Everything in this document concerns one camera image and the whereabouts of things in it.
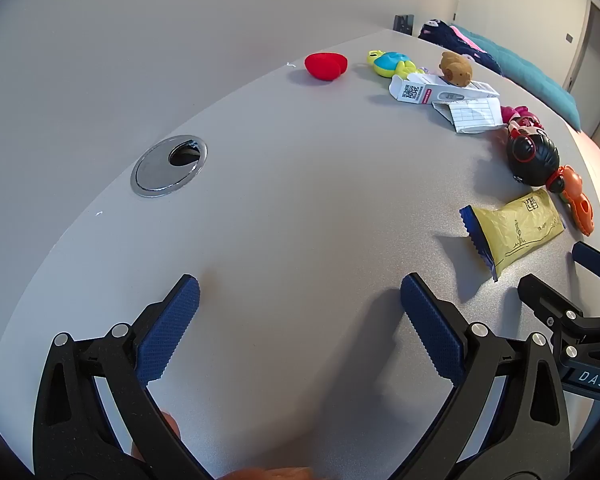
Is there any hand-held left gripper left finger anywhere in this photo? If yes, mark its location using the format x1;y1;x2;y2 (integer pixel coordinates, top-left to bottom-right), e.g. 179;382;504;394
32;274;213;480

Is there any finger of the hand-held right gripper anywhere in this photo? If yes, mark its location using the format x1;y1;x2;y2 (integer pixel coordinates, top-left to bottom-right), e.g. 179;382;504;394
572;241;600;283
517;274;600;361

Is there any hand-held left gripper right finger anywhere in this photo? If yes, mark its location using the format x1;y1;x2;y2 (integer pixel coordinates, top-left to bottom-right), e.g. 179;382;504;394
387;272;573;480

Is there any orange and black toy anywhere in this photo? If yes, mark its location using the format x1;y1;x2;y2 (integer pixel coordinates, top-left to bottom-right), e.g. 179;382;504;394
545;164;595;236

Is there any yellow snack packet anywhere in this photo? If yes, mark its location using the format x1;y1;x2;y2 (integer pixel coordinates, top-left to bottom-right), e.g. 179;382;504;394
459;191;566;282

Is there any black-haired doll toy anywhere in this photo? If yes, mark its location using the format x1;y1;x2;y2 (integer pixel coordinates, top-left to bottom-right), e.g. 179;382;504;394
500;105;561;188

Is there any lined paper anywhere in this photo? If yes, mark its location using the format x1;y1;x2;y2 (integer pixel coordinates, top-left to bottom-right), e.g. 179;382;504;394
432;97;504;135

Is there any white cardboard box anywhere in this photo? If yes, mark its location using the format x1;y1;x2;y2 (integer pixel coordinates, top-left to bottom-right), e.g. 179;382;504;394
389;72;501;107

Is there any brown capybara toy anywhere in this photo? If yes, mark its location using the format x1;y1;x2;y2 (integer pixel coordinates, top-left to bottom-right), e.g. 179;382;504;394
439;51;474;85

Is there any green and blue toy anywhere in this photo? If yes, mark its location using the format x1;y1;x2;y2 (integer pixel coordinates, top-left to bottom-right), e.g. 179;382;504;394
367;50;426;79

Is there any red heart-shaped toy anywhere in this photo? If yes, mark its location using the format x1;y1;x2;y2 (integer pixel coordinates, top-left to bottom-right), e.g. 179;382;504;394
304;52;349;82

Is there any person's left hand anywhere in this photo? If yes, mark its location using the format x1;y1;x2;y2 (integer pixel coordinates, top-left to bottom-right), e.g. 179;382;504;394
159;410;317;480

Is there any teal pillow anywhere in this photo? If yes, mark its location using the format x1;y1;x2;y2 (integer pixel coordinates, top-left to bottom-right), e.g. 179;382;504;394
450;24;582;131

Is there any dark navy patterned clothing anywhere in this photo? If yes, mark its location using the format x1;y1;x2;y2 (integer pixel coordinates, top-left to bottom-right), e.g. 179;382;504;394
418;19;503;76

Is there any silver desk cable grommet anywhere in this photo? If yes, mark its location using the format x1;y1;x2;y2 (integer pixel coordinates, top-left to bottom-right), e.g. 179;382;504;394
131;135;208;198

